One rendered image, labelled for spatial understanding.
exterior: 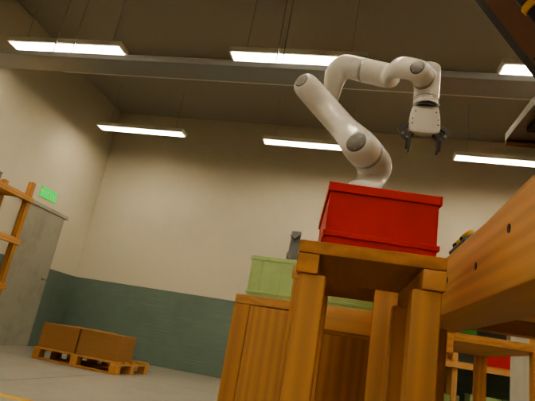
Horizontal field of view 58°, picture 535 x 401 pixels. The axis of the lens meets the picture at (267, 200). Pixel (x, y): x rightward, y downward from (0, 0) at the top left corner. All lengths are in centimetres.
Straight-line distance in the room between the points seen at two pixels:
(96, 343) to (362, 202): 569
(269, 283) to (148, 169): 767
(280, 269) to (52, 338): 508
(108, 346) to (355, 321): 511
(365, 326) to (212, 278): 716
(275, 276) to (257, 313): 17
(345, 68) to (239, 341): 114
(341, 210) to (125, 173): 888
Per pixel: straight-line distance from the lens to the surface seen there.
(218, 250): 859
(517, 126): 112
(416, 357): 88
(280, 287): 199
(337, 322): 145
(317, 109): 186
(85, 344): 650
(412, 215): 93
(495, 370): 773
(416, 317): 88
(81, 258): 956
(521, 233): 82
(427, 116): 170
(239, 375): 198
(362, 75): 188
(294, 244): 232
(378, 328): 143
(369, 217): 91
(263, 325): 196
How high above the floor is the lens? 60
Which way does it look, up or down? 17 degrees up
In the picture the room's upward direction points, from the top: 10 degrees clockwise
